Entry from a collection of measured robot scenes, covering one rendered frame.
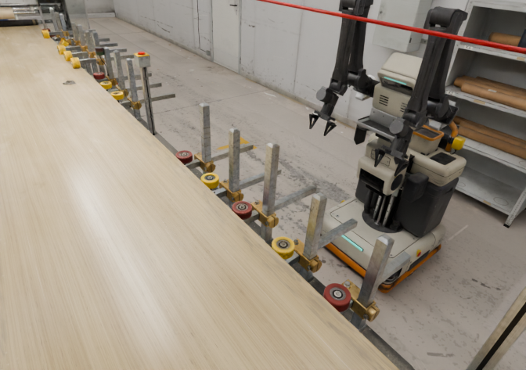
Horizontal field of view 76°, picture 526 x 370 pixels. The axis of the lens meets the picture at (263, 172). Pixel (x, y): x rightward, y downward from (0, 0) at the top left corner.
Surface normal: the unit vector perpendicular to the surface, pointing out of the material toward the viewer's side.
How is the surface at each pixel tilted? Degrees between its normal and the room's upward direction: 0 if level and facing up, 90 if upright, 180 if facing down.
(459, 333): 0
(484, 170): 90
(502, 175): 90
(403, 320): 0
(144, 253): 0
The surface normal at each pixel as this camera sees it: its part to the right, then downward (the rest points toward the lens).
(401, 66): -0.50, -0.42
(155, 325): 0.05, -0.84
